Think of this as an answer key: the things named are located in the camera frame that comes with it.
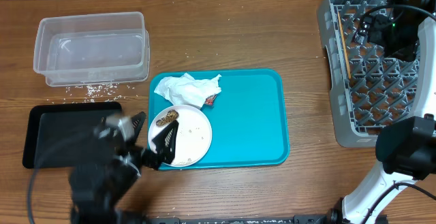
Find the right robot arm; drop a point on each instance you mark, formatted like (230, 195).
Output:
(405, 154)

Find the teal serving tray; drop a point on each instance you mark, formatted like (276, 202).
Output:
(248, 119)

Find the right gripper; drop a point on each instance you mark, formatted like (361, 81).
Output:
(407, 51)

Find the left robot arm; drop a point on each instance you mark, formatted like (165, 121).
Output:
(96, 189)

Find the white round plate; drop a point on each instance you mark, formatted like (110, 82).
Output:
(193, 138)

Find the clear plastic bin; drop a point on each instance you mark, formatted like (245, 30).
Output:
(92, 49)

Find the black tray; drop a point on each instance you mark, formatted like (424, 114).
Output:
(49, 124)

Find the brown food scrap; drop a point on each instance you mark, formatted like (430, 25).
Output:
(171, 115)

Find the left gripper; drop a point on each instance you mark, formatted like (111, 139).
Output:
(166, 152)

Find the crumpled white napkin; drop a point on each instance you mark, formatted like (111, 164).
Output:
(186, 90)

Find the red sauce packet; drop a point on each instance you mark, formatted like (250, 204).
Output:
(210, 100)

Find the grey dishwasher rack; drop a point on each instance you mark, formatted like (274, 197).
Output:
(382, 91)

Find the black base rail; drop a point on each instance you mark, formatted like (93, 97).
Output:
(296, 219)

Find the wooden chopstick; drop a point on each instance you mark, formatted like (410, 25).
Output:
(346, 60)

